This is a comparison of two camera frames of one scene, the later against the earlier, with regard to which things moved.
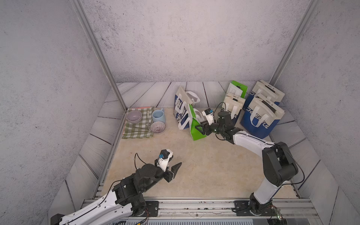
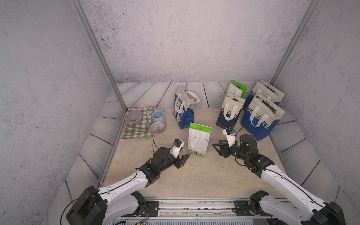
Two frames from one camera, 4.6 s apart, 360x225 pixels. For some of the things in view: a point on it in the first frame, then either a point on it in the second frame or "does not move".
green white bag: [196, 117] → [198, 139]
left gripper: [170, 175] → [179, 163]
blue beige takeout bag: [265, 92] does not move
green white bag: [236, 88] does not move
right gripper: [206, 126] → [223, 147]
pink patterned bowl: [157, 126] does not move
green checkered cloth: [141, 129] does not move
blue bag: [261, 117] does not move
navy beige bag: [233, 105] does not move
